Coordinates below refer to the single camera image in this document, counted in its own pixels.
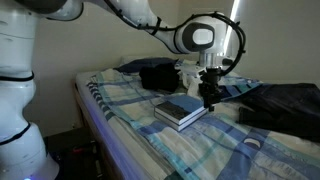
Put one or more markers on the white bed mattress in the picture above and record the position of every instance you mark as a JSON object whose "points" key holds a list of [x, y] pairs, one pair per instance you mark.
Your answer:
{"points": [[100, 126]]}

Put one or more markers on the blue cover book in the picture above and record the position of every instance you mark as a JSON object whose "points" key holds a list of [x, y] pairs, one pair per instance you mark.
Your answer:
{"points": [[186, 103]]}

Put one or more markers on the blue checkered bed blanket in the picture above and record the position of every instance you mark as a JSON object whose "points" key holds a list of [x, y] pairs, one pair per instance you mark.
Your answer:
{"points": [[216, 146]]}

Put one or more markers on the black garment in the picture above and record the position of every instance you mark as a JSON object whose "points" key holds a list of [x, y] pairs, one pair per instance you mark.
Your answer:
{"points": [[283, 106]]}

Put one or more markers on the teal navy striped cloth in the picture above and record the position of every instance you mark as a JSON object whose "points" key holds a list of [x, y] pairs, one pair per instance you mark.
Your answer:
{"points": [[233, 90]]}

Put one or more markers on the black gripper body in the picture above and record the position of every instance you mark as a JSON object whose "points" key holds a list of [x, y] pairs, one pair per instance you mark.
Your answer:
{"points": [[212, 77]]}

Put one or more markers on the white crumpled cloth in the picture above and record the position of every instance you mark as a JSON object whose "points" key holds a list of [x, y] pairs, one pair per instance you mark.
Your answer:
{"points": [[193, 85]]}

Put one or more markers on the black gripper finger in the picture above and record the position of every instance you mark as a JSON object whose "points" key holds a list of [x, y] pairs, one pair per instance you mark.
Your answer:
{"points": [[206, 96], [215, 96]]}

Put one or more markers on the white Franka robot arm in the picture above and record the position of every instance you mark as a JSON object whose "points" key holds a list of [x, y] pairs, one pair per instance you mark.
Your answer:
{"points": [[16, 100]]}

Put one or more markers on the dark blue pillow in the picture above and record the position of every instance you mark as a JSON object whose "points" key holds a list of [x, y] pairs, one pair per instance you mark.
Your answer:
{"points": [[146, 63]]}

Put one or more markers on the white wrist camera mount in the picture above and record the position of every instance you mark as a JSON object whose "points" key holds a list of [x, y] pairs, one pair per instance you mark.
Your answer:
{"points": [[188, 69]]}

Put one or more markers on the black crumpled cloth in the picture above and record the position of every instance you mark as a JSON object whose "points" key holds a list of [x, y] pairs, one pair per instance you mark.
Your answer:
{"points": [[160, 78]]}

